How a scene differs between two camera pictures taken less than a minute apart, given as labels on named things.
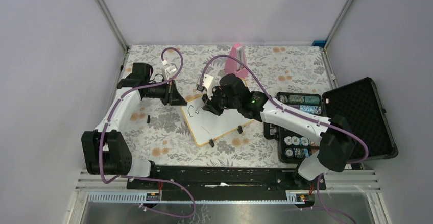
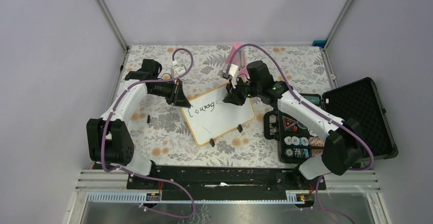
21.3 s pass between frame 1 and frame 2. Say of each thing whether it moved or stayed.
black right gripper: moved
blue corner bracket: stayed
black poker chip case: stayed
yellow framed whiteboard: stayed
